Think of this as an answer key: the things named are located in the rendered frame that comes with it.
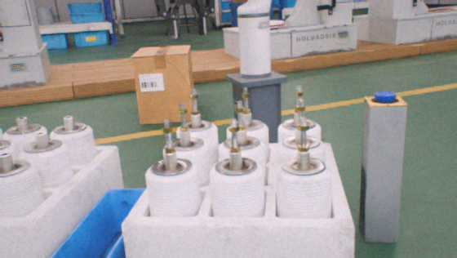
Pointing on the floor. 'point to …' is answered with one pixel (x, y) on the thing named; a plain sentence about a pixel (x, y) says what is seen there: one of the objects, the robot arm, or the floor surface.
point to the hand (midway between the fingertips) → (188, 30)
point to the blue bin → (101, 228)
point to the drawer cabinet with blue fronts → (223, 15)
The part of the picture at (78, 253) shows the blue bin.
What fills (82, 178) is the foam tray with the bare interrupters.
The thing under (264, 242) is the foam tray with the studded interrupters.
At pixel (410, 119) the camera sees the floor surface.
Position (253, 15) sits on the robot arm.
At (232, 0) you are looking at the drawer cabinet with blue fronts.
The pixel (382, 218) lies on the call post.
